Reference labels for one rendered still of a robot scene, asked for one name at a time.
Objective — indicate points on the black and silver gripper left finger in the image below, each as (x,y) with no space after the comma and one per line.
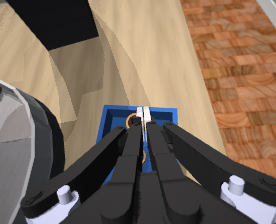
(121,148)

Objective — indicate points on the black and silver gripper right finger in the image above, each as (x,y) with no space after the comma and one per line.
(248,190)

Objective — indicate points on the blue open crate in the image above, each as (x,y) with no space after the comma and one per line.
(116,115)

